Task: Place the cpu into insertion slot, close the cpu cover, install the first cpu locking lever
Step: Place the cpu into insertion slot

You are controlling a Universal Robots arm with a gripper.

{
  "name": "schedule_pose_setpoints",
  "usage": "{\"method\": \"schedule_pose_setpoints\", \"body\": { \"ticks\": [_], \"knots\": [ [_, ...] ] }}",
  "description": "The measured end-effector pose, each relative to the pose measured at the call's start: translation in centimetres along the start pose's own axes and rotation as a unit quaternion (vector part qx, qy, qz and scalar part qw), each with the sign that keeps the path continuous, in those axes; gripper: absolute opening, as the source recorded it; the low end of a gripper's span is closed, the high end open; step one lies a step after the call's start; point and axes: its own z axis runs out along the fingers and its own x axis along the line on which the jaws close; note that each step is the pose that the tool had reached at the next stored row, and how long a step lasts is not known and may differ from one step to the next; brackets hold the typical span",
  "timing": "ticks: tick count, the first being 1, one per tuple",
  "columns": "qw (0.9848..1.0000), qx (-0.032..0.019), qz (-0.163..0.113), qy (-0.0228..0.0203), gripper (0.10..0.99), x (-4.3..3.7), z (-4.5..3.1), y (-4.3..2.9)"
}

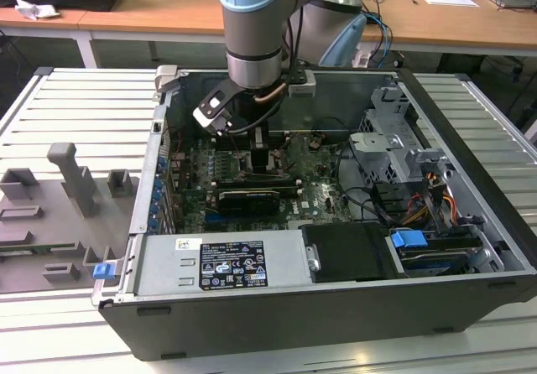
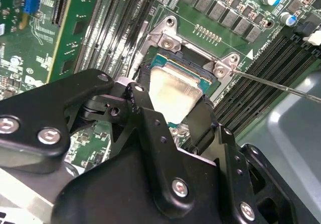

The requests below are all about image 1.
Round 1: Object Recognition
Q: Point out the silver metal disk bay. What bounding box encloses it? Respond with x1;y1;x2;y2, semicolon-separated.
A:
347;86;453;191

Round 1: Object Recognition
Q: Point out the grey parts rack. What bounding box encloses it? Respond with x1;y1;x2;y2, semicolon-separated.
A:
0;141;139;295

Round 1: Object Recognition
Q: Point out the white paper sheet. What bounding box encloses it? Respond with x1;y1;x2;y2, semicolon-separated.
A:
420;0;481;9

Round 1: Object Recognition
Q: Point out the orange yellow wire bundle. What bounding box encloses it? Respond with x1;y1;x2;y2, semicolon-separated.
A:
404;172;461;224

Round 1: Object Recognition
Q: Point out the graphics card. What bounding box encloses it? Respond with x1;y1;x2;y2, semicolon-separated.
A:
216;188;281;216

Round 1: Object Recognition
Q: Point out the black plastic shroud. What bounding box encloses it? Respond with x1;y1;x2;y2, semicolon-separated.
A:
300;222;392;283

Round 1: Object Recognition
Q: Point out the black grey PC case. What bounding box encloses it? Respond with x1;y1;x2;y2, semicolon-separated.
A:
91;65;537;361

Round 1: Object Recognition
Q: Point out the CPU socket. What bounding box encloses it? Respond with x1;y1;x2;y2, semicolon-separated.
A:
228;149;291;179

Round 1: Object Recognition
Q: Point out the silver power supply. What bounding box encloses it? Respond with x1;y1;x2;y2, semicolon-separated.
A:
133;233;316;296

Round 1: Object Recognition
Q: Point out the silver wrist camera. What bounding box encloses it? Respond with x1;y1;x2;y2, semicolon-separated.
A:
285;68;316;97

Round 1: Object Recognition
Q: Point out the wooden desk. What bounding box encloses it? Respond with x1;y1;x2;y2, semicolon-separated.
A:
0;4;230;71
360;0;537;59

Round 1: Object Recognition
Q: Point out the hard disk in blue carrier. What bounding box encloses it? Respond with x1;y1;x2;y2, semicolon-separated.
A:
388;229;484;275

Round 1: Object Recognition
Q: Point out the crumpled white paper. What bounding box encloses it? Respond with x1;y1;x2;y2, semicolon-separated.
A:
14;0;60;21

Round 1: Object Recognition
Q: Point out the grey plastic corner block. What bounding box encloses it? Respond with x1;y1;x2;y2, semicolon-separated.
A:
154;64;182;95

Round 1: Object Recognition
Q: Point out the green motherboard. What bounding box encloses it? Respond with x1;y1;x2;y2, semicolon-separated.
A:
167;132;357;235

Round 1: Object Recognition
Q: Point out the brown curved hose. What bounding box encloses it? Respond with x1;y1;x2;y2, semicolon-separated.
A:
254;81;289;103

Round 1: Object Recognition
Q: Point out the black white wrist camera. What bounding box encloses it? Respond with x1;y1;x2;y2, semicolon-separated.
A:
191;79;237;137

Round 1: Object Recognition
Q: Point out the green RAM stick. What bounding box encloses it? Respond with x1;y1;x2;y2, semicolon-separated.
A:
0;243;75;253
216;177;297;191

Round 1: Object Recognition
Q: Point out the grey flat device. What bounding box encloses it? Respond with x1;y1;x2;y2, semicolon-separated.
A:
484;0;537;13

